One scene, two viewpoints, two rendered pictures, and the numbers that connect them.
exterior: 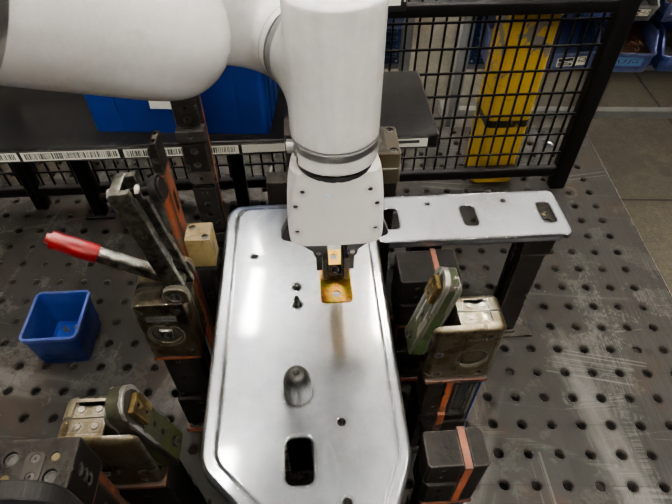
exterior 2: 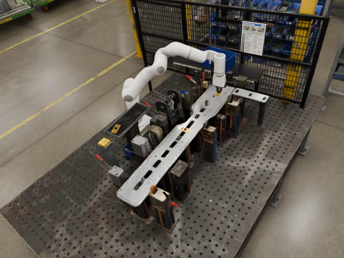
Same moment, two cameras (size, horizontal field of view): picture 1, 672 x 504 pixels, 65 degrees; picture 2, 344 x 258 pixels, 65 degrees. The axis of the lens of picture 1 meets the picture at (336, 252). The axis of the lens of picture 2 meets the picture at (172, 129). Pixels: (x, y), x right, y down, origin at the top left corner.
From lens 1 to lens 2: 1.75 m
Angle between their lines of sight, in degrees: 30
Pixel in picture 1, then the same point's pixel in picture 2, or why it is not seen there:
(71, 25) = (193, 56)
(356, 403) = (212, 108)
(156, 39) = (198, 58)
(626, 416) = (270, 146)
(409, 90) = (259, 72)
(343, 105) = (217, 67)
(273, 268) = (213, 91)
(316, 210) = (215, 80)
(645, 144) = not seen: outside the picture
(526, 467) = (244, 143)
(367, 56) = (220, 63)
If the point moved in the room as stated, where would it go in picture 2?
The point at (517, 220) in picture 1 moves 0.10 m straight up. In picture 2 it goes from (257, 98) to (259, 88)
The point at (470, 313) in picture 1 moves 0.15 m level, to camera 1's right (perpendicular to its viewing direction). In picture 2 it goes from (233, 103) to (251, 108)
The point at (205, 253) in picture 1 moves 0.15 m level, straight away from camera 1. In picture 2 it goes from (205, 85) to (208, 76)
